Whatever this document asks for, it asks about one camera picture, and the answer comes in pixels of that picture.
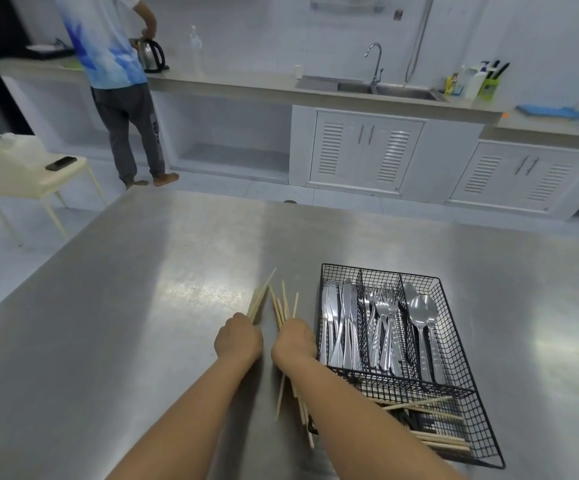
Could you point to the person's right hand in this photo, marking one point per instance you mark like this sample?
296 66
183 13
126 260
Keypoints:
295 344

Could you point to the person's left hand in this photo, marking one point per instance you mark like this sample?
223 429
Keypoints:
238 340

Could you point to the bundle of wooden chopsticks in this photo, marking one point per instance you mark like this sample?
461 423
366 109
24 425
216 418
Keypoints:
284 307
258 302

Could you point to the person's right forearm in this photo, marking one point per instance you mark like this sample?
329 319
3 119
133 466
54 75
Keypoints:
349 424

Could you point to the person's left forearm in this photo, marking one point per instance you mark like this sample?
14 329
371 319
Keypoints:
189 424

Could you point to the row of steel knives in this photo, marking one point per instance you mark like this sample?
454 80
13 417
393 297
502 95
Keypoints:
340 324

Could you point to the row of steel forks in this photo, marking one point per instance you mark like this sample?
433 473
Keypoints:
383 324

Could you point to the row of steel spoons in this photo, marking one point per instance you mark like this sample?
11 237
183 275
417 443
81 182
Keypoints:
422 314

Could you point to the pile of wooden chopsticks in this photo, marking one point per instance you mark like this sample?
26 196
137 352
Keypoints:
432 405

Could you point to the white louvred cabinet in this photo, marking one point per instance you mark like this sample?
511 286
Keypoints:
364 152
524 174

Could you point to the black smartphone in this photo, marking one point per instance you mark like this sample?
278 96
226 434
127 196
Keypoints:
61 163

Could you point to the cream chair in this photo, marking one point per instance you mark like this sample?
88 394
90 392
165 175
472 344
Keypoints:
24 179

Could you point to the steel kitchen sink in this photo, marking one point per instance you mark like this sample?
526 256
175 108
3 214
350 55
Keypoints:
394 90

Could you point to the clear pump bottle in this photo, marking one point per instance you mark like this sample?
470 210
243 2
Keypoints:
196 47

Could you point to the steel electric kettle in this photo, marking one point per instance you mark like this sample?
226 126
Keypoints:
150 57

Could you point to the chrome kitchen faucet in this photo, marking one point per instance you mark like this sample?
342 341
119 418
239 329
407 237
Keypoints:
378 59

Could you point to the small yellow green bottle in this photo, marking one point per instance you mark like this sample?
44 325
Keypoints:
451 84

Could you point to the white detergent bottle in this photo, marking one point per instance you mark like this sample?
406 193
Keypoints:
473 82

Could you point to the green cloth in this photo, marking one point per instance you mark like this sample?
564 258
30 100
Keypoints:
74 65

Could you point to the green knife block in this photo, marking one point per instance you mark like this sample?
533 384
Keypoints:
489 88

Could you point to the blue cloth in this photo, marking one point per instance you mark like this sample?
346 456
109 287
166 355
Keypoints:
559 112

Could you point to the wall towel bar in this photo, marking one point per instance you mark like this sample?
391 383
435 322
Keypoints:
347 7

